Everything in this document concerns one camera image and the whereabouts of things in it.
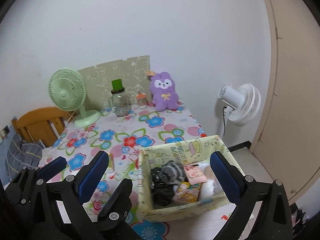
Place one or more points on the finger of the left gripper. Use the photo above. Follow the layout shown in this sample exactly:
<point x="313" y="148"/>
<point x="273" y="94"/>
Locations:
<point x="26" y="195"/>

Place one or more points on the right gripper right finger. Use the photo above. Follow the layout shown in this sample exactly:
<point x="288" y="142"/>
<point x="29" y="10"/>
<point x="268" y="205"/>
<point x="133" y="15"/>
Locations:
<point x="274" y="217"/>

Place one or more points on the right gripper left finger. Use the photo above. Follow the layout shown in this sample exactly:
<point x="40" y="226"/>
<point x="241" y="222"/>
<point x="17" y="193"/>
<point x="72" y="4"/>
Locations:
<point x="78" y="189"/>

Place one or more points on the pink wipes pack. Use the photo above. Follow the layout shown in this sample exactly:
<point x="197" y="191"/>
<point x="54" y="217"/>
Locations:
<point x="194" y="174"/>

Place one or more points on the pink bag on floor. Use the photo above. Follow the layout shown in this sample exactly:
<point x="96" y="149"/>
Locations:
<point x="297" y="218"/>

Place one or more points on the grey plaid pillow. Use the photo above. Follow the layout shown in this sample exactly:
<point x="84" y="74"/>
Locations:
<point x="17" y="154"/>

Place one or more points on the wooden chair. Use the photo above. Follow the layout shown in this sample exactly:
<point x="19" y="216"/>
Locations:
<point x="43" y="124"/>

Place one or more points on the beige door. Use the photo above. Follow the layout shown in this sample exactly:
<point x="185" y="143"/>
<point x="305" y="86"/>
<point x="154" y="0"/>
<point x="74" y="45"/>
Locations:
<point x="287" y="139"/>

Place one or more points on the cartoon tissue pack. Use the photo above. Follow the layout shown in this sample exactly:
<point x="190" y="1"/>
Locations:
<point x="187" y="193"/>

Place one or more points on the floral tablecloth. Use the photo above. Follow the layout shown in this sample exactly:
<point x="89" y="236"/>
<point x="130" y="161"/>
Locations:
<point x="123" y="138"/>

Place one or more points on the yellow patterned storage box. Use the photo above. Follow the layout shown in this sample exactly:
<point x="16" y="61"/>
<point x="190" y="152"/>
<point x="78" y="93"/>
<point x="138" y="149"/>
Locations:
<point x="186" y="152"/>

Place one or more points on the green desk fan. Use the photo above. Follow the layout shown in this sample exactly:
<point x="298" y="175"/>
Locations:
<point x="67" y="90"/>

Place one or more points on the white standing fan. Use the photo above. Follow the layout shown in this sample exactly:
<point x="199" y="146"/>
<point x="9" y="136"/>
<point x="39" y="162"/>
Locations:
<point x="243" y="103"/>

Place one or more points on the glass jar green lid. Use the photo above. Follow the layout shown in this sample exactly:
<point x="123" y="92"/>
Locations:
<point x="119" y="100"/>

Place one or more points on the green patterned board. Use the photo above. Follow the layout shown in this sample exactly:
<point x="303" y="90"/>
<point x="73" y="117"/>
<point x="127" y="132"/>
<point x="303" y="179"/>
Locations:
<point x="98" y="80"/>

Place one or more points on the small toothpick jar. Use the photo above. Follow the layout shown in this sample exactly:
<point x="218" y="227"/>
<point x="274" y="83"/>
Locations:
<point x="141" y="100"/>

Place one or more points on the purple bunny plush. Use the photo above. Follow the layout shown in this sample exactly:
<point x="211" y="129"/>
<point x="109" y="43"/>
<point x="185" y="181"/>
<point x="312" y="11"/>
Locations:
<point x="162" y="88"/>

